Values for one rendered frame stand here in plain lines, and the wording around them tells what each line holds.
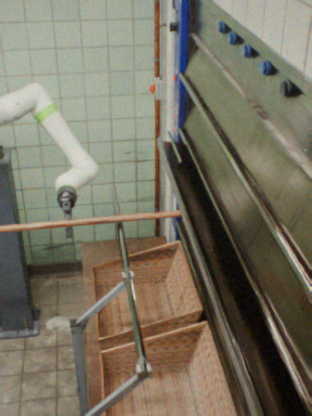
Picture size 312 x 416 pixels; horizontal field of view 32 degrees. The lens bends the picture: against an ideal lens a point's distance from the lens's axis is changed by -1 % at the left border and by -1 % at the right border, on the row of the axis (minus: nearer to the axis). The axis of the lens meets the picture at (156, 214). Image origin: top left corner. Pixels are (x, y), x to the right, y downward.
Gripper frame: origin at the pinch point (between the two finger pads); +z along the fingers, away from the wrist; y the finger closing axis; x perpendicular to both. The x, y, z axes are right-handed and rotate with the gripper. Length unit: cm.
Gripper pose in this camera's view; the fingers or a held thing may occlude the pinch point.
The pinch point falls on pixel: (68, 222)
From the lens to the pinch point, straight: 242.0
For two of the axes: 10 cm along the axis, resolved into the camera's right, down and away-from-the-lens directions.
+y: 0.0, 8.5, 5.2
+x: -9.9, 0.8, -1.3
